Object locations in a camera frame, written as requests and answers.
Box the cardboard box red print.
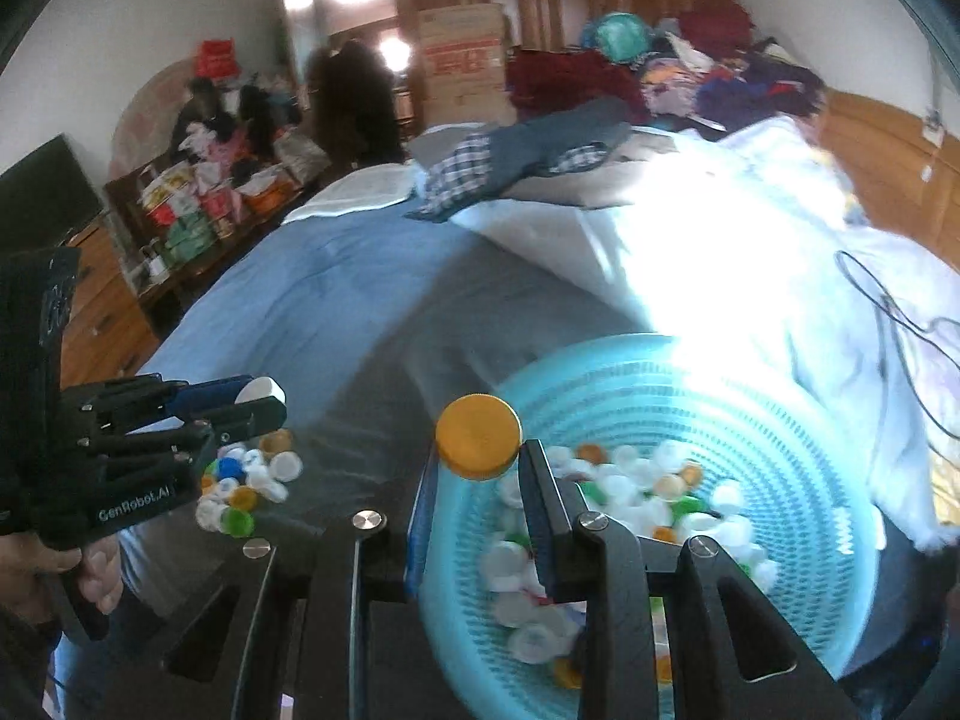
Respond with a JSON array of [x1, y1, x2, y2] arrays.
[[418, 4, 516, 127]]

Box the cluttered bags on bench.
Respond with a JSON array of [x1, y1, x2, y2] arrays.
[[104, 37, 331, 294]]

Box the teal round ball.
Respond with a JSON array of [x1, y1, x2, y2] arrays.
[[579, 11, 652, 64]]

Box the black cable on duvet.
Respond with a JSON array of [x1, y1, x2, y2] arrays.
[[833, 248, 960, 444]]

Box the black television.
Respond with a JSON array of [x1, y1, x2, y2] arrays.
[[0, 135, 103, 255]]

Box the turquoise perforated plastic basket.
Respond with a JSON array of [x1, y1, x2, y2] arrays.
[[421, 335, 878, 718]]

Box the person in dark clothes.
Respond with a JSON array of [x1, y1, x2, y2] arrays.
[[306, 36, 405, 172]]

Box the white pillow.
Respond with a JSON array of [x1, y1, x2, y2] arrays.
[[283, 163, 416, 224]]

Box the wooden headboard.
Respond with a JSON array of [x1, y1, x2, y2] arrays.
[[820, 91, 960, 266]]

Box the orange bottle cap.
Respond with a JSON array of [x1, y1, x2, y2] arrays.
[[434, 394, 524, 481]]

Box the wooden drawer dresser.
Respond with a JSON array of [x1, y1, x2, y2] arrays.
[[60, 216, 160, 387]]

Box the left human hand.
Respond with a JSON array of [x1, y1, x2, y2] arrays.
[[0, 533, 124, 626]]

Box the white duvet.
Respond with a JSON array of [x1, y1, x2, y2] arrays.
[[454, 117, 958, 551]]

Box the blue grey bed blanket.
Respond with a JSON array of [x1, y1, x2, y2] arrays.
[[149, 200, 647, 546]]

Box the plaid and denim clothing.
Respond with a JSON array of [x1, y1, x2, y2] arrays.
[[407, 98, 631, 223]]

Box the pile of clothes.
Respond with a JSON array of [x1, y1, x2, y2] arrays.
[[506, 5, 828, 143]]

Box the small white cap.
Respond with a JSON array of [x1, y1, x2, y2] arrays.
[[235, 376, 286, 405]]

